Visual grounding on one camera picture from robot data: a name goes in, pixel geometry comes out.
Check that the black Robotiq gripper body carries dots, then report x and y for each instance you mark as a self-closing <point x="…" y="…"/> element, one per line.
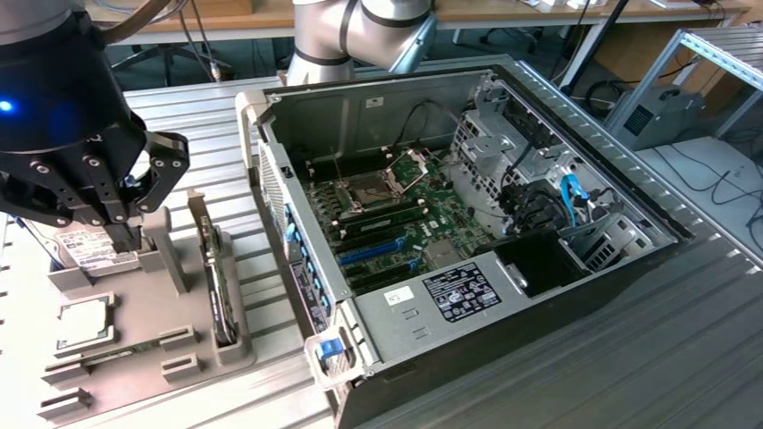
<point x="59" y="111"/>

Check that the graphics card with black fan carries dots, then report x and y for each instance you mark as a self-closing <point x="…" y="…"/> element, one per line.
<point x="222" y="290"/>

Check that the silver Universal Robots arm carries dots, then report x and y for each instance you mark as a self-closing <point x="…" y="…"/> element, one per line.
<point x="334" y="40"/>

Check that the silver hard disk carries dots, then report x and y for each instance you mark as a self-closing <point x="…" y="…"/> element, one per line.
<point x="83" y="250"/>

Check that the black office chair base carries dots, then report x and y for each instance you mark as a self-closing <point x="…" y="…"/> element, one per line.
<point x="169" y="53"/>
<point x="513" y="32"/>

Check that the silver CPU chip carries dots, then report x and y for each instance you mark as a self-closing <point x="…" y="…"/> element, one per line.
<point x="83" y="324"/>

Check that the grey plastic parts rack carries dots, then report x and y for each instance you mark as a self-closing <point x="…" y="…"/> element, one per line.
<point x="149" y="313"/>

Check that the wooden top desk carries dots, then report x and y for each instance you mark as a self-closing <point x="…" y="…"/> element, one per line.
<point x="686" y="13"/>
<point x="262" y="20"/>

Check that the brown cardboard box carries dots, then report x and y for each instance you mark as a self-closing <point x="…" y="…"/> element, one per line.
<point x="223" y="6"/>

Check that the CPU socket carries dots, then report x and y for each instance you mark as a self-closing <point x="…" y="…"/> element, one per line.
<point x="367" y="192"/>

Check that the small white sticker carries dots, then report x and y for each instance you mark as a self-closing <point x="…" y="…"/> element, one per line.
<point x="374" y="103"/>

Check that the green loose RAM stick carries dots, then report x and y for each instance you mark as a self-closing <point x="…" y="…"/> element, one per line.
<point x="119" y="354"/>

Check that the long black expansion slot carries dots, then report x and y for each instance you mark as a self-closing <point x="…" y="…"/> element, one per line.
<point x="387" y="280"/>
<point x="370" y="242"/>
<point x="382" y="270"/>

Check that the installed RAM stick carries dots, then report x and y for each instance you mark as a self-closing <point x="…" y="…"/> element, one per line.
<point x="387" y="224"/>

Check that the metal socket cover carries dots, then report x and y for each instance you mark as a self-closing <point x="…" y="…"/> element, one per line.
<point x="409" y="170"/>

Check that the blue expansion slot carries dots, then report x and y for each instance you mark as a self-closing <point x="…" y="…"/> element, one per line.
<point x="370" y="252"/>

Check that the green Dell motherboard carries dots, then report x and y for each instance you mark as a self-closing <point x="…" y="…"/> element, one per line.
<point x="453" y="210"/>

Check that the blue case latch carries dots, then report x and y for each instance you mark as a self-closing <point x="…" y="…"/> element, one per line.
<point x="329" y="348"/>

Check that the silver chipset heatsink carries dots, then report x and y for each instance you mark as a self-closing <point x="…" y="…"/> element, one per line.
<point x="445" y="254"/>

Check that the silver disk bay cage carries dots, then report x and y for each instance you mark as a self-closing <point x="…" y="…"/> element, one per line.
<point x="486" y="149"/>

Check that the silver power supply unit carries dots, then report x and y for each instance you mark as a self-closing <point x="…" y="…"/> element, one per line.
<point x="399" y="326"/>

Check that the black plastic shroud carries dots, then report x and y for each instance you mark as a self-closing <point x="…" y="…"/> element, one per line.
<point x="537" y="263"/>

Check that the open grey PC case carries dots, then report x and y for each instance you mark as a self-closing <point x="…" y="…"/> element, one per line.
<point x="597" y="322"/>

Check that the grey control box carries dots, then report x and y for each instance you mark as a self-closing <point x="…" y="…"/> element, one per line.
<point x="668" y="116"/>

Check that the aluminium slat table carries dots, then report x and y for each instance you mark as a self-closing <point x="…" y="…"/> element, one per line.
<point x="728" y="49"/>

